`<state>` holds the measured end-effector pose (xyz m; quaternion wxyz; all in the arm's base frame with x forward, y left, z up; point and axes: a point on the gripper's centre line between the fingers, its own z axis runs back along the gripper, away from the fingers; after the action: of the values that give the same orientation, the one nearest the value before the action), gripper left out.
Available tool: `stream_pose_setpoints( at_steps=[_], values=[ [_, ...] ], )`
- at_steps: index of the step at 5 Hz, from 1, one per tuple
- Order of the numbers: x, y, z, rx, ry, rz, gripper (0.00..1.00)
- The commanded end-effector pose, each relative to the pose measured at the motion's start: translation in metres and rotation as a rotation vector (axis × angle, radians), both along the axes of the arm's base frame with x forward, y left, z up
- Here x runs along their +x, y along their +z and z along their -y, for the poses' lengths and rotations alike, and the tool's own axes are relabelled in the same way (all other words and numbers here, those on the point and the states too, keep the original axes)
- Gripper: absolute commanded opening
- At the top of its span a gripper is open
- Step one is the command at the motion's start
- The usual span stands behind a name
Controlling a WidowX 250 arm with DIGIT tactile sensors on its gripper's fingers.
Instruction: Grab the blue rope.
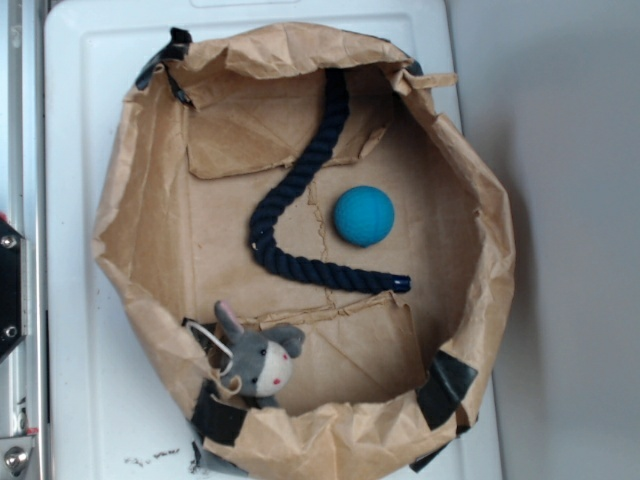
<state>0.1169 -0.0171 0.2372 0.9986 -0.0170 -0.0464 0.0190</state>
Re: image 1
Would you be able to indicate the teal blue ball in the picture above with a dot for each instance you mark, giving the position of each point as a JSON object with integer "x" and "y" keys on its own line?
{"x": 363, "y": 216}

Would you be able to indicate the grey plush donkey toy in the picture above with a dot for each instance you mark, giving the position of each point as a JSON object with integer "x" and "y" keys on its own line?
{"x": 259, "y": 363}

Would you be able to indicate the white plastic tray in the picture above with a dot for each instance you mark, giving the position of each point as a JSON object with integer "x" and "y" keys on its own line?
{"x": 110, "y": 416}

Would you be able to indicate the black metal bracket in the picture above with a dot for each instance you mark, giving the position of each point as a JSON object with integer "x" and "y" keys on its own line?
{"x": 12, "y": 322}

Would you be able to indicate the aluminium frame rail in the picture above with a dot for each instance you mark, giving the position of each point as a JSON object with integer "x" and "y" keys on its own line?
{"x": 25, "y": 444}

